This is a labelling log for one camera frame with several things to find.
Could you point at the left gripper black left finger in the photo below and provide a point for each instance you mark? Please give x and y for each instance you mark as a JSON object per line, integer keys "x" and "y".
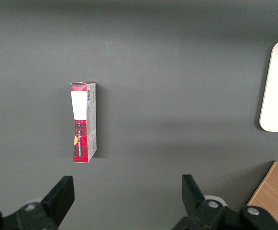
{"x": 57, "y": 198}

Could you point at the red plaid cardboard box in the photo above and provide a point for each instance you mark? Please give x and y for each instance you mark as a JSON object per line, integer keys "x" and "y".
{"x": 84, "y": 124}

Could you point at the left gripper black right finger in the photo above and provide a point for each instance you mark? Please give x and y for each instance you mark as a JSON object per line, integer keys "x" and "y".
{"x": 195, "y": 201}

